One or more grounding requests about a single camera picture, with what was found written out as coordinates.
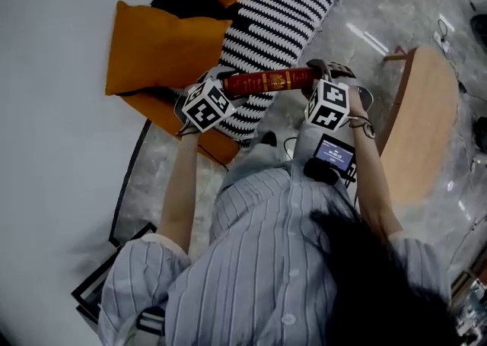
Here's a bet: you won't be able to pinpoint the black floor cable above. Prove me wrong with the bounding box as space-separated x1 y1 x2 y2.
436 17 487 103

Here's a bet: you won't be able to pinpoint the person's right forearm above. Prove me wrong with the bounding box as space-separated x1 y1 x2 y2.
348 87 404 240

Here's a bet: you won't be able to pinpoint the dark striped knit cuff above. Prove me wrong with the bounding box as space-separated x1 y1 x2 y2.
135 306 167 338

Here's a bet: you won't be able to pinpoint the black round object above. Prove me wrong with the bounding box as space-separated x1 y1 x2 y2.
471 116 487 144

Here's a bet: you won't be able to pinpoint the orange and black sofa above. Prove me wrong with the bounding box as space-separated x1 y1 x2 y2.
113 0 363 166

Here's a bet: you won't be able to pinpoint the oval wooden table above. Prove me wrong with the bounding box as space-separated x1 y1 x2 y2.
380 45 462 208

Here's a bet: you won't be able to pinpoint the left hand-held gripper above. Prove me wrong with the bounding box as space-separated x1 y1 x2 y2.
173 68 237 135

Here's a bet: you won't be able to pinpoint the person's striped shirt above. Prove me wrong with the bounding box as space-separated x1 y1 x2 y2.
97 167 454 346

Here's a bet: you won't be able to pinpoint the black glass cabinet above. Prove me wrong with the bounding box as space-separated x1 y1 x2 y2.
71 221 159 325

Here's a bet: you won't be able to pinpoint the small screen device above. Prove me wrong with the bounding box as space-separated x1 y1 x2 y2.
312 133 357 175

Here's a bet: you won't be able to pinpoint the person's left forearm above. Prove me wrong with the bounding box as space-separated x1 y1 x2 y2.
156 129 199 255

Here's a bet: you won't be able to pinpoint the red book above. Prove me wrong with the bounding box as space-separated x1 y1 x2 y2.
221 67 317 97

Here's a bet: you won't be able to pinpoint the black and white striped blanket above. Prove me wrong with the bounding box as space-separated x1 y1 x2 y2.
167 0 359 150

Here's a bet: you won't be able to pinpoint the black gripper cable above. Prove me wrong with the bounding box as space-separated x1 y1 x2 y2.
196 144 230 173

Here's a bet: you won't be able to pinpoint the person's light trousers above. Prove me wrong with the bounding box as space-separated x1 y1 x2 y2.
220 123 325 194

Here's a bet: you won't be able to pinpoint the black bin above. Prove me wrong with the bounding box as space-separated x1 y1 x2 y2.
470 13 487 47

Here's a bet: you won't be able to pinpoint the white power strip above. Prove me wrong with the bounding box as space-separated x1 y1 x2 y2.
433 30 452 53

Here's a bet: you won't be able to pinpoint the black wrist band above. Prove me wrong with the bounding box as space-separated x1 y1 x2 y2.
348 116 376 138
176 123 201 138

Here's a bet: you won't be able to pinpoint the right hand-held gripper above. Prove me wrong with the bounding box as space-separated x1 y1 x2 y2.
306 59 374 132

